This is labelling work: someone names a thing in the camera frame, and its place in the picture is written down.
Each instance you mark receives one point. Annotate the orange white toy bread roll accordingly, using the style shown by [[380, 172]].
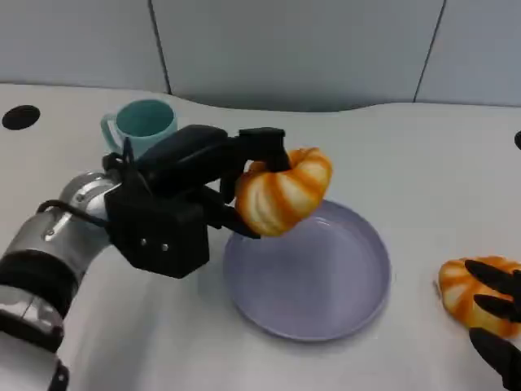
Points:
[[285, 191], [458, 285]]

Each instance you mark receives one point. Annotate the pale green mug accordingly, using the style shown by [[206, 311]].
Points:
[[142, 122]]

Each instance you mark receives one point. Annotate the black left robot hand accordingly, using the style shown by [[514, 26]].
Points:
[[187, 159]]

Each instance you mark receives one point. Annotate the lilac plate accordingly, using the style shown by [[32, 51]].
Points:
[[317, 281]]

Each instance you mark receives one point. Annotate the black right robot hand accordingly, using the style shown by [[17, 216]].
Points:
[[498, 279]]

